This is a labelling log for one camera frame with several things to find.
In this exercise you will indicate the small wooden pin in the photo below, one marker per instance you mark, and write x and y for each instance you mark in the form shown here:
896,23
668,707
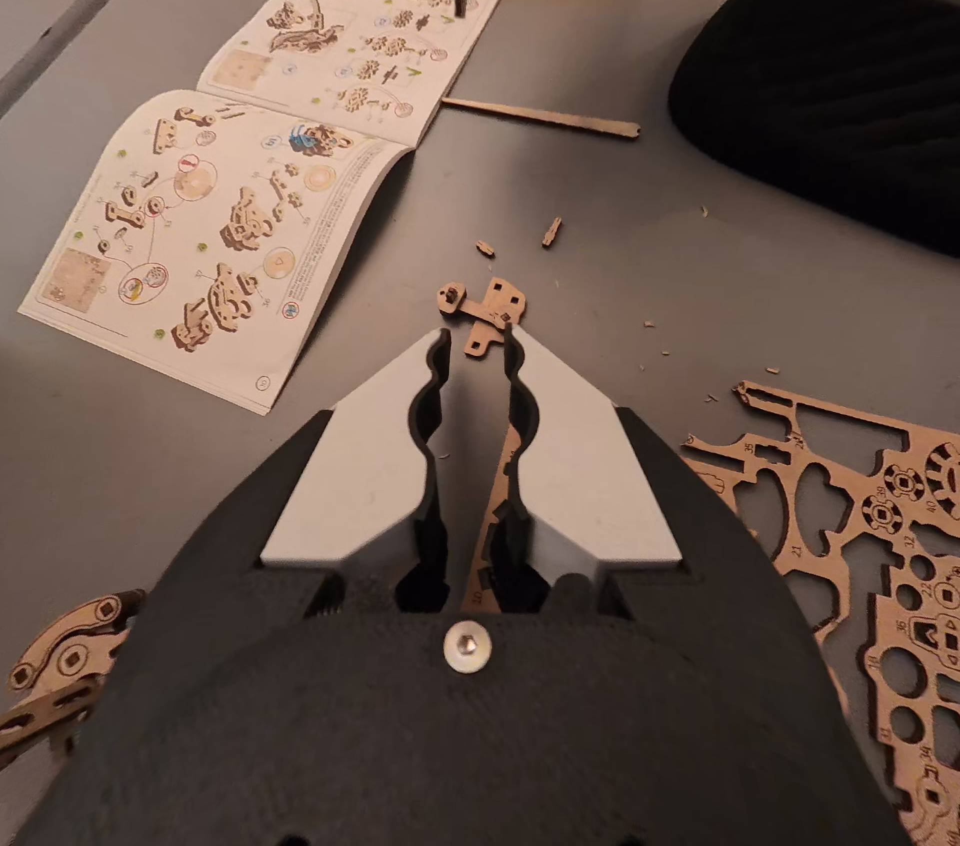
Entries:
552,233

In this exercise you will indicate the black ribbed cushion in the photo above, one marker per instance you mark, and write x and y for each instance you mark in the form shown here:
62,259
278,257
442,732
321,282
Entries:
825,104

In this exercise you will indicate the wooden bracket assembly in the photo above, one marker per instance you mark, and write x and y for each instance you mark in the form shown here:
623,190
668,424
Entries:
499,302

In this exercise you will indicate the laser-cut wooden parts sheet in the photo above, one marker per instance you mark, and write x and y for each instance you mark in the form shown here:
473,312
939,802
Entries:
806,561

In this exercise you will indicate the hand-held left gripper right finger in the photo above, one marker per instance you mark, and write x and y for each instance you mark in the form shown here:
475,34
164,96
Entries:
592,479

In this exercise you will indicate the wooden linkage arm assembly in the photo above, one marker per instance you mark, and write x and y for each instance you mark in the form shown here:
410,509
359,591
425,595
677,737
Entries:
67,628

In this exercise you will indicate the long thin wooden stick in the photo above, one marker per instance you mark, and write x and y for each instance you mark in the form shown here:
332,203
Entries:
540,115

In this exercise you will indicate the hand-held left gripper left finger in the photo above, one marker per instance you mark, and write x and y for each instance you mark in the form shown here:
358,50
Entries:
360,479

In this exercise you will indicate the model instruction booklet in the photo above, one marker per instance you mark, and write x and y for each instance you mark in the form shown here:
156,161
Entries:
225,246

